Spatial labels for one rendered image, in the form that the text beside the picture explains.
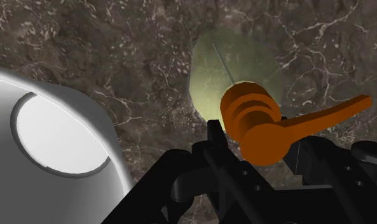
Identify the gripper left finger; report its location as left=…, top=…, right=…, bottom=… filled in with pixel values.
left=101, top=118, right=275, bottom=224

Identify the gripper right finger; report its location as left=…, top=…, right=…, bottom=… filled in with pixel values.
left=281, top=116, right=377, bottom=224

